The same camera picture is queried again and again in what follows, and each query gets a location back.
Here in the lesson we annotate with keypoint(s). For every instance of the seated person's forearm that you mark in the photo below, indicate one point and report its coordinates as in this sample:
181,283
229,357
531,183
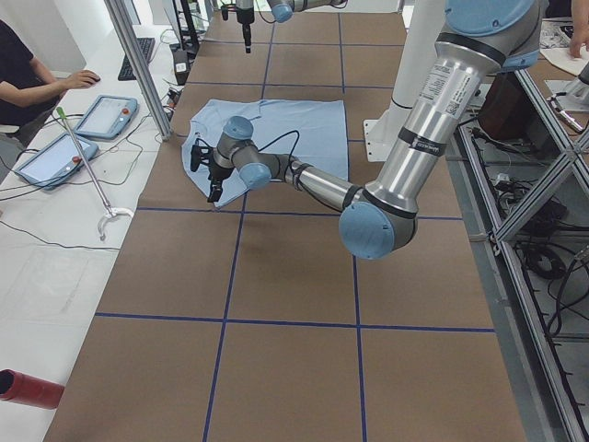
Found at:
50,88

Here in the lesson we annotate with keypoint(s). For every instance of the red cylinder bottle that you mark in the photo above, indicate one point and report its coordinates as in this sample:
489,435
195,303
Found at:
24,389

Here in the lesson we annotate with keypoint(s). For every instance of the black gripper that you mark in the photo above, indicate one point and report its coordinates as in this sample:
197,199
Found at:
215,174
246,17

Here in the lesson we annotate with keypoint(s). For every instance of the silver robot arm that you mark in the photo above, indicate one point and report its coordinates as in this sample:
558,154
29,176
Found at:
280,10
478,38

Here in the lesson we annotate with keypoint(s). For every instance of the seated person's hand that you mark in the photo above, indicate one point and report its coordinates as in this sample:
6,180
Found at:
81,79

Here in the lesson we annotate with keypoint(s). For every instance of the near blue teach pendant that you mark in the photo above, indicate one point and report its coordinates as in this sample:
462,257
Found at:
53,164

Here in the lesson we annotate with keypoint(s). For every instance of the aluminium frame post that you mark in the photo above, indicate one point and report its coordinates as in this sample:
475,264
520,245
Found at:
124,28

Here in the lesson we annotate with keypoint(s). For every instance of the black box with label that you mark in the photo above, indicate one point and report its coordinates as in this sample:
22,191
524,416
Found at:
181,66

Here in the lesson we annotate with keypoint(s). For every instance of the blue teach pendant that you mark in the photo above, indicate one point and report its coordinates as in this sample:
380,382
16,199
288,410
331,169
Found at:
53,164
106,117

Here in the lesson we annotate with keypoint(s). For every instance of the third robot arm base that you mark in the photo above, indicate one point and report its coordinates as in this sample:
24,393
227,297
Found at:
576,92

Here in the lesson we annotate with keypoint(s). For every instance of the far blue teach pendant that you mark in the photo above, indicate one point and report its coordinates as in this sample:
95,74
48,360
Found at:
106,117

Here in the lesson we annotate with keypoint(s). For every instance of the aluminium side frame rack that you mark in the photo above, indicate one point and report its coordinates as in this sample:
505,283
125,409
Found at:
520,161

